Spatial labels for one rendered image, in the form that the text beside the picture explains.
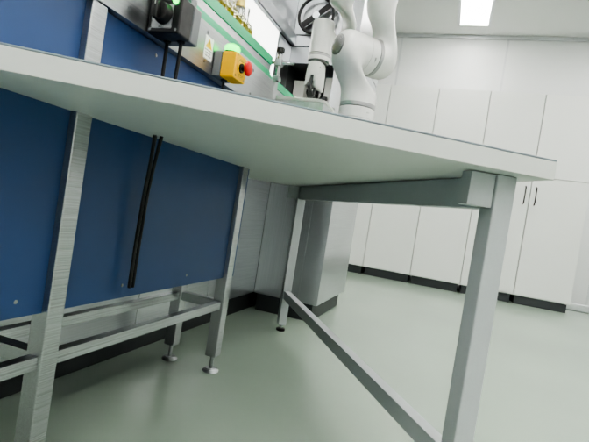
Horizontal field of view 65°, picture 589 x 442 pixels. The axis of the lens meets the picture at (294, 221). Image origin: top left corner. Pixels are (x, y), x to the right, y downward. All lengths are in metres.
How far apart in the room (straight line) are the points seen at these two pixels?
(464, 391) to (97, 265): 0.78
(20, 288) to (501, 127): 4.86
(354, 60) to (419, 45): 4.55
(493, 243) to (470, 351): 0.20
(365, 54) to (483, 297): 0.92
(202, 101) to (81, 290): 0.54
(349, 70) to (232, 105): 0.90
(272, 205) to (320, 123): 1.91
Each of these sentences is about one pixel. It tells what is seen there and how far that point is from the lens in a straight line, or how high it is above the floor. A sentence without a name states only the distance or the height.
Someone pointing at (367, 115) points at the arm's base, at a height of 0.93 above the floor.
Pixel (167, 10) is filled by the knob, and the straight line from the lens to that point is 1.08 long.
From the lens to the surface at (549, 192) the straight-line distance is 5.27.
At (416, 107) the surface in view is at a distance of 5.36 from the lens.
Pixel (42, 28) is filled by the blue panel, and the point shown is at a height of 0.83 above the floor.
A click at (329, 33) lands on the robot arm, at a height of 1.27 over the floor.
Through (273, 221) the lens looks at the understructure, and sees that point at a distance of 2.59.
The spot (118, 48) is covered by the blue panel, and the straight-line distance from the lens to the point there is 1.08.
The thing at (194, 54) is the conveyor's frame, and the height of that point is 0.95.
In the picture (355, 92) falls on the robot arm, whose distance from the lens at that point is 1.54.
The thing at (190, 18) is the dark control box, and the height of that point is 0.97.
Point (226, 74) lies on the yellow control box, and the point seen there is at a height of 0.93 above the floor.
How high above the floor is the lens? 0.60
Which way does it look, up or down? 1 degrees down
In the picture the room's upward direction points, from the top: 9 degrees clockwise
